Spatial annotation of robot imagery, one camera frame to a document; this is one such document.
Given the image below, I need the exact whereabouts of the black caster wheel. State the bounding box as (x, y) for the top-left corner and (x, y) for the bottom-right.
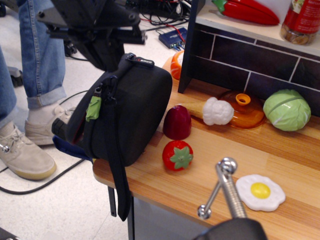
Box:
(63, 40), (78, 57)

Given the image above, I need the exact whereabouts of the black floor cable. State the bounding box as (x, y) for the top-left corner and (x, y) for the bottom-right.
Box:
(0, 157), (86, 196)

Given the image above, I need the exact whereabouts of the beige sneaker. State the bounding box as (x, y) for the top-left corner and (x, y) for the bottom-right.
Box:
(24, 103), (76, 146)
(0, 122), (57, 180)

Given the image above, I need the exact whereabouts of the blue clamp with black grip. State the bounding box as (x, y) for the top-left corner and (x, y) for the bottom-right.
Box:
(51, 118), (94, 163)

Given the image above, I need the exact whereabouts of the red labelled plastic jar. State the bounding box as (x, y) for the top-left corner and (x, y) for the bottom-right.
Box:
(280, 0), (320, 46)

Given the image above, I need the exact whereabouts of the black bag strap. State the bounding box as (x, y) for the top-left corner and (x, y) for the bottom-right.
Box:
(104, 99), (132, 222)

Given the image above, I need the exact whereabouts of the black zipper bag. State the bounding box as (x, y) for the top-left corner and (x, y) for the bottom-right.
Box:
(65, 53), (172, 167)

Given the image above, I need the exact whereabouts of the toy fried egg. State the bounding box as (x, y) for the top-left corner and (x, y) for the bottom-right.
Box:
(235, 174), (286, 212)

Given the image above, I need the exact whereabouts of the black table leg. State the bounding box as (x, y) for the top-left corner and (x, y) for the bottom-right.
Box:
(107, 187), (117, 217)

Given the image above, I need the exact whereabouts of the blue network switch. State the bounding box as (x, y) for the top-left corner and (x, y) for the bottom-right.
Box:
(158, 27), (188, 49)

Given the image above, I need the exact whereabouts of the beige sneaker near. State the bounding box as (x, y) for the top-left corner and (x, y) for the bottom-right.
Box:
(0, 122), (57, 180)

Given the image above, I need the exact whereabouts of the metal clamp screw handle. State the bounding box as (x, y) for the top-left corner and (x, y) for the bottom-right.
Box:
(197, 157), (247, 220)

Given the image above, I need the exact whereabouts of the dark tiled toy shelf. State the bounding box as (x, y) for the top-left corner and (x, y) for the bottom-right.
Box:
(178, 0), (320, 116)

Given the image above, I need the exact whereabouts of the green toy cabbage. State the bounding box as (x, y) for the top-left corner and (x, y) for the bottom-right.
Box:
(263, 89), (311, 132)

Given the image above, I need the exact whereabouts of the red toy strawberry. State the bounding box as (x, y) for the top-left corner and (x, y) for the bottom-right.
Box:
(162, 140), (194, 171)

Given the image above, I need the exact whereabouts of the orange toy salmon sushi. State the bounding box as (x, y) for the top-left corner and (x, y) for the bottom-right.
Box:
(163, 50), (185, 80)

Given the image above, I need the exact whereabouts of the red toy chili pepper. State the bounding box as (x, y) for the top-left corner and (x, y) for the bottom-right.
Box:
(211, 0), (280, 26)

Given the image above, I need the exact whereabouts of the black clamp body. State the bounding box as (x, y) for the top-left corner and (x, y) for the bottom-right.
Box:
(194, 218), (268, 240)

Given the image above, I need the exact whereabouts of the blue jeans leg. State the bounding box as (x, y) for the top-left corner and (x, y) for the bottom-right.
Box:
(0, 50), (17, 128)
(17, 0), (66, 109)

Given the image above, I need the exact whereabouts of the blue jeans left leg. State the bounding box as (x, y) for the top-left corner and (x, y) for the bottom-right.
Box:
(0, 50), (17, 128)

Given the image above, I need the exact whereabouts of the green tape zipper pull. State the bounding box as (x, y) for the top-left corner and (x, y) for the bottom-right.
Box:
(85, 96), (102, 122)

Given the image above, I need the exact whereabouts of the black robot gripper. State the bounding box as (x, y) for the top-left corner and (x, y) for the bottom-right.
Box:
(37, 0), (147, 72)

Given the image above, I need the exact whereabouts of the toy ice cream cone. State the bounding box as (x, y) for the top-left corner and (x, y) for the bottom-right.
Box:
(178, 97), (234, 126)

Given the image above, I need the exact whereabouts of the tangled cables and electronics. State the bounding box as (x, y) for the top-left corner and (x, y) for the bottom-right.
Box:
(134, 0), (192, 26)

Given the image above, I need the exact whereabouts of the beige sneaker far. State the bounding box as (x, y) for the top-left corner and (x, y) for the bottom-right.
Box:
(24, 103), (76, 146)

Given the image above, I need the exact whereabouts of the dark red toy onion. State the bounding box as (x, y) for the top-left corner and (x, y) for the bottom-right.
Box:
(163, 105), (192, 140)

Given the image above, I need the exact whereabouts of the orange glass pot lid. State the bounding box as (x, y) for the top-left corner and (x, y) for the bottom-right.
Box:
(218, 90), (267, 130)

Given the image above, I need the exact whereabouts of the blue jeans right leg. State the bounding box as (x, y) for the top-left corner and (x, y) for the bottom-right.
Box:
(17, 0), (66, 109)

